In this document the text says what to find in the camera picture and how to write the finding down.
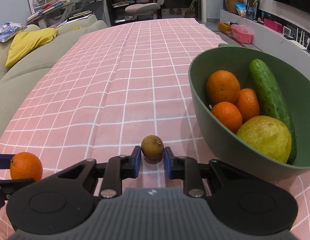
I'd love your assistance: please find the orange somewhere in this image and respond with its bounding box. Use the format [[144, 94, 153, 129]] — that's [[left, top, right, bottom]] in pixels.
[[211, 101, 243, 134], [235, 88, 260, 123], [10, 152, 43, 181]]

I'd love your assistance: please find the brown small fruit lone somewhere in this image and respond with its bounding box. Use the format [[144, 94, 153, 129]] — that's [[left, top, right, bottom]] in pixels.
[[141, 135, 164, 160]]

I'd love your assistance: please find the orange beside red fruit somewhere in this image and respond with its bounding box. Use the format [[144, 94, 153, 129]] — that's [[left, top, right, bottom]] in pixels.
[[211, 101, 243, 134]]

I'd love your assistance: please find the beige sofa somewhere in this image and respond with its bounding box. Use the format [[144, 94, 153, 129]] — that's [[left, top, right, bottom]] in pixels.
[[0, 15, 107, 138]]

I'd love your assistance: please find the pink checked tablecloth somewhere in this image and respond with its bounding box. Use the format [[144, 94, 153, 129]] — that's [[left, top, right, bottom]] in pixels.
[[0, 19, 310, 239]]

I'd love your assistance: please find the yellow green pear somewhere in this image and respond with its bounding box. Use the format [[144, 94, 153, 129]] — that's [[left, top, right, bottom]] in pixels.
[[236, 115, 292, 163]]

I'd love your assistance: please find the green cucumber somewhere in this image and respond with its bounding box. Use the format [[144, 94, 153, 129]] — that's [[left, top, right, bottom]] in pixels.
[[249, 59, 297, 165]]

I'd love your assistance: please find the yellow cushion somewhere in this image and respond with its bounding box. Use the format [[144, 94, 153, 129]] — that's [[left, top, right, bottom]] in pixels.
[[5, 28, 58, 68]]

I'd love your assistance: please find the blue patterned cushion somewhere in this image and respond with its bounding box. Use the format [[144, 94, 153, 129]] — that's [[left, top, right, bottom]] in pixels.
[[0, 22, 26, 43]]

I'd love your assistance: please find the green colander bowl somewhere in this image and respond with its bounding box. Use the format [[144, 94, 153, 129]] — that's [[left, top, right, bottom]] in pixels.
[[189, 45, 310, 181]]

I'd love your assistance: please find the yellow box on floor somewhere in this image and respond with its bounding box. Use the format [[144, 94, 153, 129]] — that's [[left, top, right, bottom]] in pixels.
[[218, 22, 232, 35]]

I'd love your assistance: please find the pink storage box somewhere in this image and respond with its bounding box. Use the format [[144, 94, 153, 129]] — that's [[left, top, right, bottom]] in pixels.
[[231, 24, 254, 44]]

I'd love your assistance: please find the cluttered desk with books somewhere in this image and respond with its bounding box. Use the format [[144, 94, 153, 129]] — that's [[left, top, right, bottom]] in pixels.
[[27, 0, 102, 28]]

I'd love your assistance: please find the white wifi router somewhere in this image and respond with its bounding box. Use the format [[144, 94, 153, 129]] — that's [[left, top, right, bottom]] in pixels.
[[289, 28, 310, 51]]

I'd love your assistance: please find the magenta box on bench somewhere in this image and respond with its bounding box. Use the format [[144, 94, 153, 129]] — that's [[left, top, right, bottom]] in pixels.
[[263, 18, 284, 33]]

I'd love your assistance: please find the brown round vase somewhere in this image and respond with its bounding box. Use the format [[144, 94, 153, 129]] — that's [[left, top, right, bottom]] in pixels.
[[225, 0, 244, 14]]

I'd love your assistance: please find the potted green plant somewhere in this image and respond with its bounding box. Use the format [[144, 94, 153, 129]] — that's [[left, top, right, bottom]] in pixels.
[[240, 0, 268, 21]]

